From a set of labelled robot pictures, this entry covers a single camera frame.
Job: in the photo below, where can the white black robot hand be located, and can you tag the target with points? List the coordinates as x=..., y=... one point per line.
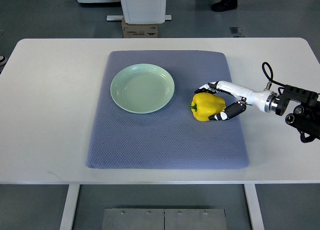
x=244, y=96

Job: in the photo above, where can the yellow bell pepper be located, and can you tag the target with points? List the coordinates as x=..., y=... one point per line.
x=204, y=105

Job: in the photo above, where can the metal floor outlet plate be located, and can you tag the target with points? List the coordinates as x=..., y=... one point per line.
x=237, y=32

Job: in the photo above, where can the light green plate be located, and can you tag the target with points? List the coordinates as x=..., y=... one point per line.
x=142, y=88

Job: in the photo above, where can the blue textured mat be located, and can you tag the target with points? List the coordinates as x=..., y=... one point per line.
x=170, y=138

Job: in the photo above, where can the black shoe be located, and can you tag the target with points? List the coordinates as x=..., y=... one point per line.
x=224, y=5

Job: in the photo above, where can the brown cardboard box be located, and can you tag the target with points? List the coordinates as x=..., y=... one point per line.
x=139, y=30

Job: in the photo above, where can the white bin on stand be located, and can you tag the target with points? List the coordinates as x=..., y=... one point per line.
x=142, y=12

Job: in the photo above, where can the white table frame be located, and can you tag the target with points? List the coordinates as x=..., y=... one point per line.
x=250, y=193

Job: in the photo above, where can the grey metal base plate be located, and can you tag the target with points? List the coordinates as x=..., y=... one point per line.
x=158, y=218

